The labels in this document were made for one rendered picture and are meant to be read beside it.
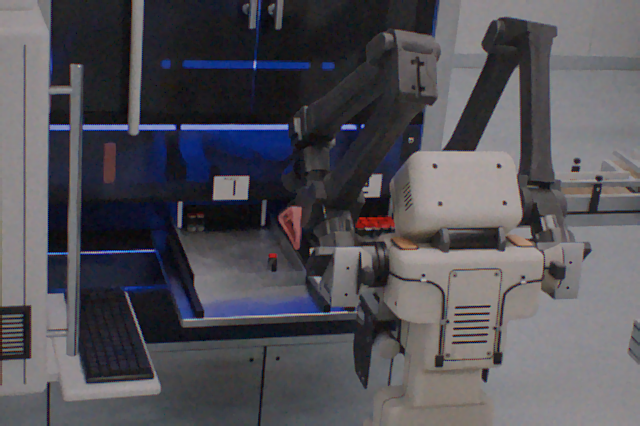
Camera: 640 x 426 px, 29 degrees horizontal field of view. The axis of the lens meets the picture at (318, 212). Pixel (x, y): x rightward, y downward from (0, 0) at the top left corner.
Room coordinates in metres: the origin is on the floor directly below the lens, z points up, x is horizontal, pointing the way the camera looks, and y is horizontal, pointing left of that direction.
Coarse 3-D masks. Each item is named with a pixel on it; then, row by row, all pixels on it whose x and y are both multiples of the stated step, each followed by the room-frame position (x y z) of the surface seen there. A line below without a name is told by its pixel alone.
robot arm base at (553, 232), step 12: (540, 216) 2.22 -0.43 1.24; (552, 216) 2.21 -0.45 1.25; (564, 216) 2.23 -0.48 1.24; (540, 228) 2.20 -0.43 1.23; (552, 228) 2.19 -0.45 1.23; (564, 228) 2.19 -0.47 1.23; (540, 240) 2.18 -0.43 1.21; (552, 240) 2.17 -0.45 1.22; (564, 240) 2.17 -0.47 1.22; (588, 252) 2.18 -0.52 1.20
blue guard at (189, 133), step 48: (96, 144) 2.68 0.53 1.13; (144, 144) 2.71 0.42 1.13; (192, 144) 2.75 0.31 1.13; (240, 144) 2.78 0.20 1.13; (288, 144) 2.82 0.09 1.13; (336, 144) 2.85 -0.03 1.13; (96, 192) 2.68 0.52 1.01; (144, 192) 2.71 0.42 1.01; (192, 192) 2.75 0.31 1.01; (288, 192) 2.82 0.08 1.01; (384, 192) 2.90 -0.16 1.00
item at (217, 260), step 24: (192, 240) 2.75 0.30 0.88; (216, 240) 2.77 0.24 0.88; (240, 240) 2.78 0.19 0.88; (264, 240) 2.80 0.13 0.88; (192, 264) 2.62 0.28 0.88; (216, 264) 2.63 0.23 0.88; (240, 264) 2.64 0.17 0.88; (264, 264) 2.66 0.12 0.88; (288, 264) 2.67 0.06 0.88; (216, 288) 2.50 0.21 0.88
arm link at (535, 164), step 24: (528, 24) 2.44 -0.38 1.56; (528, 48) 2.43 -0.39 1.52; (528, 72) 2.41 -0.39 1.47; (528, 96) 2.39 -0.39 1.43; (528, 120) 2.36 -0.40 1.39; (528, 144) 2.34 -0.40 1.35; (528, 168) 2.30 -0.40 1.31; (552, 168) 2.31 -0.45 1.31; (528, 192) 2.26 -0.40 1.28; (552, 192) 2.29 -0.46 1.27; (528, 216) 2.24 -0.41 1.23
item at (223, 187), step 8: (232, 176) 2.78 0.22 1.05; (240, 176) 2.78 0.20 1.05; (248, 176) 2.79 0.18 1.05; (216, 184) 2.76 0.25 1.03; (224, 184) 2.77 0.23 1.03; (232, 184) 2.78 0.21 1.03; (240, 184) 2.78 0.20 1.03; (216, 192) 2.76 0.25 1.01; (224, 192) 2.77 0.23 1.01; (232, 192) 2.78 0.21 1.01; (240, 192) 2.78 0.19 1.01
